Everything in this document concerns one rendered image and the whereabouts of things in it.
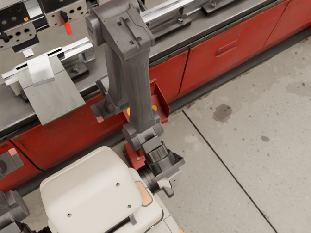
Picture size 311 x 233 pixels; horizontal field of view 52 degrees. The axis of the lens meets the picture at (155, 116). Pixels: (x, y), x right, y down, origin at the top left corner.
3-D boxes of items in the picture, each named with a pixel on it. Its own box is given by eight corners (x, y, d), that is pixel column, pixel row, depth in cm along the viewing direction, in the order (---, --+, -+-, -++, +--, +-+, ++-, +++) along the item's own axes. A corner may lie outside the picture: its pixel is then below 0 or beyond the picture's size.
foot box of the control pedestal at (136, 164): (137, 183, 212) (137, 179, 201) (122, 150, 221) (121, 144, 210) (164, 171, 216) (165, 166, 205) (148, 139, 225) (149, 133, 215)
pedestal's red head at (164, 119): (131, 137, 155) (130, 122, 139) (118, 110, 161) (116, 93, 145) (167, 122, 159) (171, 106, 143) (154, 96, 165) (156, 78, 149)
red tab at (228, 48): (217, 58, 191) (220, 51, 185) (215, 56, 192) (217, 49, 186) (236, 48, 195) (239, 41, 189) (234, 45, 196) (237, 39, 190)
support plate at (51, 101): (42, 126, 120) (42, 125, 119) (15, 75, 128) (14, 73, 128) (86, 104, 125) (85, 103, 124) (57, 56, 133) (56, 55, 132)
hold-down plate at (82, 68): (26, 103, 136) (24, 100, 133) (21, 94, 138) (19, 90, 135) (89, 73, 144) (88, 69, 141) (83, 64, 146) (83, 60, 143)
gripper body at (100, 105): (95, 104, 115) (97, 102, 108) (119, 91, 118) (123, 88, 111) (103, 119, 116) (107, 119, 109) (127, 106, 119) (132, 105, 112)
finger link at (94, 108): (87, 107, 122) (90, 106, 113) (104, 99, 124) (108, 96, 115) (96, 123, 123) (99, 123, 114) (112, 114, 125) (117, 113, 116)
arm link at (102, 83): (111, 113, 98) (135, 100, 100) (93, 80, 96) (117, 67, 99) (105, 115, 109) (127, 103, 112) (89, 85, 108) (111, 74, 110)
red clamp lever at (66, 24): (69, 37, 118) (63, 18, 109) (64, 29, 119) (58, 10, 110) (73, 35, 118) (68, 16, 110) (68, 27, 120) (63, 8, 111)
